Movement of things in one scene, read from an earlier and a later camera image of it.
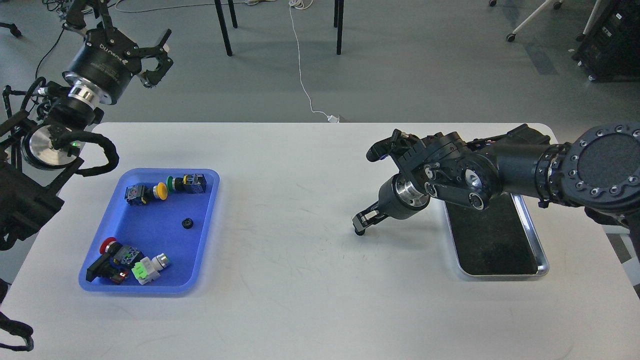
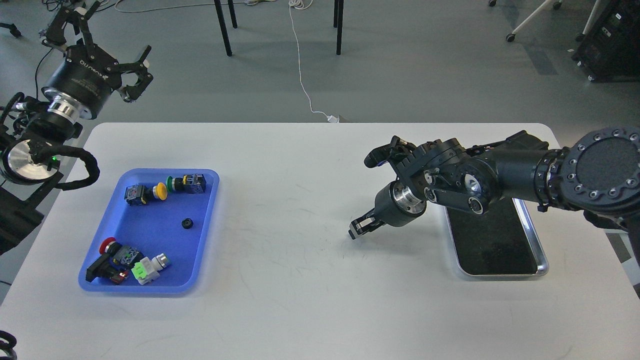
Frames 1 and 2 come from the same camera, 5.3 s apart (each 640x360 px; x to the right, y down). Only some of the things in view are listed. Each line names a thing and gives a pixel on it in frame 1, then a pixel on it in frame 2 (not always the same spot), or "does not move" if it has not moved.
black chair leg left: (223, 27) does not move
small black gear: (187, 223) does not move
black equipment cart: (611, 50) does not move
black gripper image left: (105, 63) → (79, 85)
